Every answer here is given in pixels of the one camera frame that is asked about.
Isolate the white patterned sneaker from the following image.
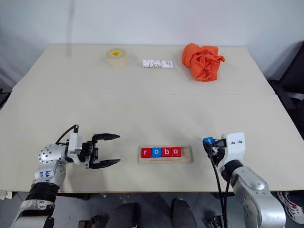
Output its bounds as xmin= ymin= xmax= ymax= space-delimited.
xmin=276 ymin=190 xmax=304 ymax=224

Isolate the brown floor fixture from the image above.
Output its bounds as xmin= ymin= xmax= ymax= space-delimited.
xmin=78 ymin=214 xmax=108 ymax=228

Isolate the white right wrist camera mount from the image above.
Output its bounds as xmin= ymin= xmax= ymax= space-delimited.
xmin=220 ymin=132 xmax=246 ymax=172

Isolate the red letter tile r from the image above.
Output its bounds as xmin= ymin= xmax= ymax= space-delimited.
xmin=141 ymin=147 xmax=153 ymax=159

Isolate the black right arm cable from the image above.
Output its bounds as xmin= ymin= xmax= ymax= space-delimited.
xmin=206 ymin=144 xmax=231 ymax=228

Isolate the crumpled orange cloth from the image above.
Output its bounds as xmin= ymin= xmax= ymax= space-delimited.
xmin=181 ymin=42 xmax=226 ymax=82

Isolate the black object at table side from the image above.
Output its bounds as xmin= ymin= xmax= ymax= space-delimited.
xmin=0 ymin=88 xmax=11 ymax=109

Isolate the wooden letter tray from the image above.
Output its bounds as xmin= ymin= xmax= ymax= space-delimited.
xmin=138 ymin=145 xmax=194 ymax=164

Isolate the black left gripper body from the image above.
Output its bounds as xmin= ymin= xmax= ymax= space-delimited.
xmin=80 ymin=139 xmax=99 ymax=169

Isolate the clear tape roll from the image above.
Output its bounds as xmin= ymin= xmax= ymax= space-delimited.
xmin=105 ymin=47 xmax=129 ymax=68

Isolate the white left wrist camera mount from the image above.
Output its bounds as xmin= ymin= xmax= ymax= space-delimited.
xmin=67 ymin=131 xmax=84 ymax=166

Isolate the black table bracket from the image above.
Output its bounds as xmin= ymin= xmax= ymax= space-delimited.
xmin=213 ymin=191 xmax=235 ymax=199

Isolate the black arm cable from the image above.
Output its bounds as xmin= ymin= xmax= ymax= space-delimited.
xmin=55 ymin=124 xmax=79 ymax=146
xmin=206 ymin=144 xmax=231 ymax=228

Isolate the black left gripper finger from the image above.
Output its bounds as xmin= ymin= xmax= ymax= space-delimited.
xmin=91 ymin=133 xmax=121 ymax=143
xmin=89 ymin=159 xmax=121 ymax=170

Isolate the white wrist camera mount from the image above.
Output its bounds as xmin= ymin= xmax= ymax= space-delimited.
xmin=220 ymin=132 xmax=246 ymax=172
xmin=67 ymin=131 xmax=84 ymax=166

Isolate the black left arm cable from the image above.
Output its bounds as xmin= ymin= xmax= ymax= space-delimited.
xmin=55 ymin=124 xmax=79 ymax=146

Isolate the black chair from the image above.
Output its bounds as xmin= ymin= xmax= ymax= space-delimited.
xmin=269 ymin=40 xmax=304 ymax=141

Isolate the white Dove packet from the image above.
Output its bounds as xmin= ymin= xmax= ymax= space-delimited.
xmin=142 ymin=59 xmax=175 ymax=69

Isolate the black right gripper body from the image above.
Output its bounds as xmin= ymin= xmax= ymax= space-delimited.
xmin=210 ymin=144 xmax=226 ymax=166

